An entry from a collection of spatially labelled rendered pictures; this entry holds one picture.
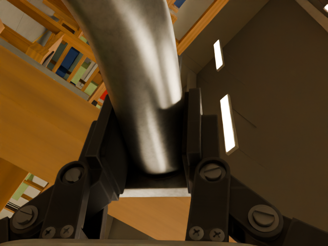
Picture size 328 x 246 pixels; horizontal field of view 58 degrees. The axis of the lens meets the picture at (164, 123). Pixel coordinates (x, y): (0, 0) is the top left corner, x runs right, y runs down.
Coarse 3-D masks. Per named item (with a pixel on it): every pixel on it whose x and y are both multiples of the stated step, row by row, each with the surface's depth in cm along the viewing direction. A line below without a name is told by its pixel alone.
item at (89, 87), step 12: (60, 24) 701; (72, 24) 707; (84, 36) 715; (72, 48) 746; (60, 60) 755; (72, 60) 763; (84, 60) 759; (60, 72) 785; (72, 72) 772; (96, 72) 766; (72, 84) 803; (84, 84) 791; (96, 84) 807
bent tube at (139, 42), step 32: (64, 0) 9; (96, 0) 8; (128, 0) 8; (160, 0) 9; (96, 32) 9; (128, 32) 9; (160, 32) 9; (128, 64) 10; (160, 64) 10; (128, 96) 11; (160, 96) 11; (128, 128) 12; (160, 128) 12; (160, 160) 13; (128, 192) 14; (160, 192) 14
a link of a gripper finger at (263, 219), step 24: (192, 96) 13; (192, 120) 12; (216, 120) 13; (192, 144) 11; (216, 144) 12; (192, 168) 11; (240, 192) 10; (240, 216) 9; (264, 216) 9; (240, 240) 10; (264, 240) 9
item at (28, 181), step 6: (30, 174) 581; (24, 180) 591; (30, 180) 617; (24, 186) 608; (36, 186) 598; (48, 186) 588; (18, 192) 619; (18, 198) 629; (24, 198) 695; (30, 198) 699; (6, 204) 637; (12, 210) 656
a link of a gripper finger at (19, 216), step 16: (112, 112) 13; (96, 128) 12; (112, 128) 12; (96, 144) 12; (112, 144) 12; (80, 160) 12; (96, 160) 11; (112, 160) 12; (128, 160) 15; (96, 176) 12; (112, 176) 12; (48, 192) 11; (96, 192) 12; (112, 192) 13; (32, 208) 11; (96, 208) 12; (16, 224) 10; (32, 224) 10
